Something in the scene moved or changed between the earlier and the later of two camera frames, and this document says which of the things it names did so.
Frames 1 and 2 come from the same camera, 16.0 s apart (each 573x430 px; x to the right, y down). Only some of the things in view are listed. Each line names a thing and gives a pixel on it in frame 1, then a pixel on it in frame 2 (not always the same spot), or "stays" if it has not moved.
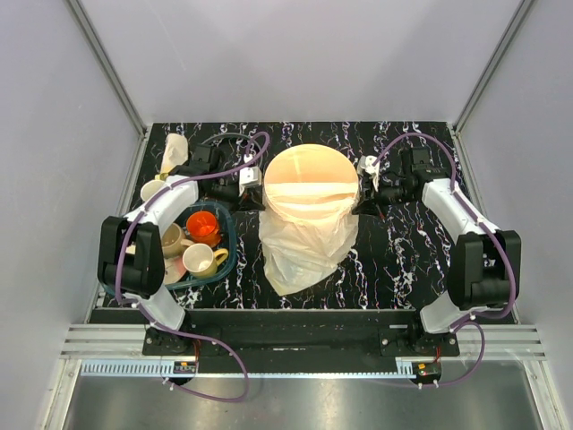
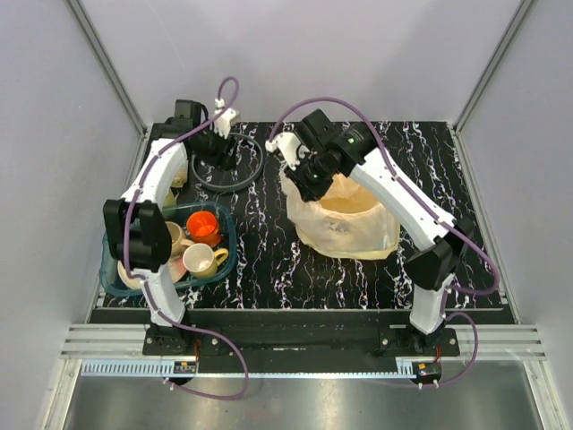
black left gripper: [250, 201] -> [222, 160]
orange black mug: [201, 227] stays
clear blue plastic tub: [226, 223] stays
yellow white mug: [201, 261] stays
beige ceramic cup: [174, 240] stays
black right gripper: [369, 205] -> [308, 193]
